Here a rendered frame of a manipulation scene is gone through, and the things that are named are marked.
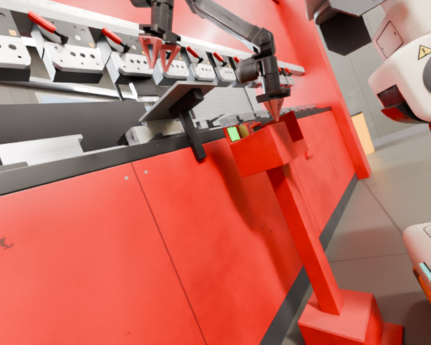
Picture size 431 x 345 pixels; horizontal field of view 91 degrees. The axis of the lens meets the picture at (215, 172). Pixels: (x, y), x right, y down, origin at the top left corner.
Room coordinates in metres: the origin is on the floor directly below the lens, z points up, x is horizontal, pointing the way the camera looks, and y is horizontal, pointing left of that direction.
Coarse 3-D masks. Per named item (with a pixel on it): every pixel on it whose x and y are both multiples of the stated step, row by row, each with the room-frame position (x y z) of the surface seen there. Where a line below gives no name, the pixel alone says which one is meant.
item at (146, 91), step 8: (128, 80) 0.84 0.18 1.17; (136, 80) 0.85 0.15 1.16; (144, 80) 0.87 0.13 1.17; (152, 80) 0.90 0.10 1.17; (136, 88) 0.84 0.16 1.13; (144, 88) 0.86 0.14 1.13; (152, 88) 0.89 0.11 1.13; (136, 96) 0.83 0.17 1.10; (144, 96) 0.86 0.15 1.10; (152, 96) 0.89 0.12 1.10
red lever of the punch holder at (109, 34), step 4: (104, 28) 0.73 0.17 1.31; (104, 32) 0.74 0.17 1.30; (108, 32) 0.74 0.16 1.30; (112, 32) 0.75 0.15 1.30; (108, 36) 0.75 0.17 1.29; (112, 36) 0.75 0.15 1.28; (116, 36) 0.76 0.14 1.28; (112, 40) 0.76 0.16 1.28; (116, 40) 0.76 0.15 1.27; (120, 40) 0.76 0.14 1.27; (120, 44) 0.77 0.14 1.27; (124, 44) 0.77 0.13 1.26; (128, 44) 0.77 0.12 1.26; (124, 48) 0.79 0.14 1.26; (128, 48) 0.78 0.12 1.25; (124, 52) 0.80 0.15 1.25
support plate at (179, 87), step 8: (176, 88) 0.64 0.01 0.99; (184, 88) 0.66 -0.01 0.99; (200, 88) 0.71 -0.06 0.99; (208, 88) 0.74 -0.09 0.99; (168, 96) 0.67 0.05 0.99; (176, 96) 0.69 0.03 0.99; (160, 104) 0.71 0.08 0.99; (168, 104) 0.74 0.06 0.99; (152, 112) 0.75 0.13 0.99; (160, 112) 0.78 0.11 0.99; (168, 112) 0.82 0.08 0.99; (144, 120) 0.80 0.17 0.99
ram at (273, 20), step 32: (0, 0) 0.58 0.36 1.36; (64, 0) 0.71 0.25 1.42; (96, 0) 0.79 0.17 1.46; (128, 0) 0.89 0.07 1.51; (224, 0) 1.50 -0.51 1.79; (256, 0) 1.94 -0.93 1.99; (96, 32) 0.78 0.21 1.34; (128, 32) 0.85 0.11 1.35; (192, 32) 1.14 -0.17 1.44; (224, 32) 1.38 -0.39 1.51; (288, 32) 2.36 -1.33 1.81
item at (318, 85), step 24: (288, 0) 2.33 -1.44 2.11; (288, 24) 2.39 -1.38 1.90; (312, 24) 2.33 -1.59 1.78; (312, 48) 2.30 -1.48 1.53; (312, 72) 2.36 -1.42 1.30; (312, 96) 2.42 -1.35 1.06; (336, 96) 2.27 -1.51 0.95; (336, 120) 2.33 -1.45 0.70; (360, 144) 2.37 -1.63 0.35; (360, 168) 2.29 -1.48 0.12
